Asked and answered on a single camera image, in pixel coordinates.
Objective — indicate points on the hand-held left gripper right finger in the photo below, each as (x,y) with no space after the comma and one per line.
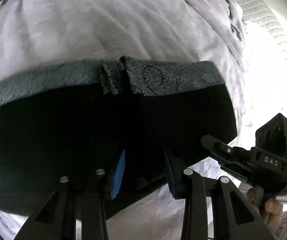
(171,178)

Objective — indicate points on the white quilted mattress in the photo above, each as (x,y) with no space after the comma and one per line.
(266,30)

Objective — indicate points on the lavender embossed bed blanket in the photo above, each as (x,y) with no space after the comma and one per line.
(96,25)

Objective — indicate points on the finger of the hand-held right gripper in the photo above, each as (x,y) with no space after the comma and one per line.
(221,148)
(233,171)

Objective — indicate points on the grey lilac crumpled duvet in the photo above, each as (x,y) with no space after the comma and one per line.
(208,7)

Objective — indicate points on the black pants with blue floral trim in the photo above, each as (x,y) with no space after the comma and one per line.
(71,135)

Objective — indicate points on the person's right hand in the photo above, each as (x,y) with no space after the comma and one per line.
(273,210)

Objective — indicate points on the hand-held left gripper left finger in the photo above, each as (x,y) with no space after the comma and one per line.
(118,176)

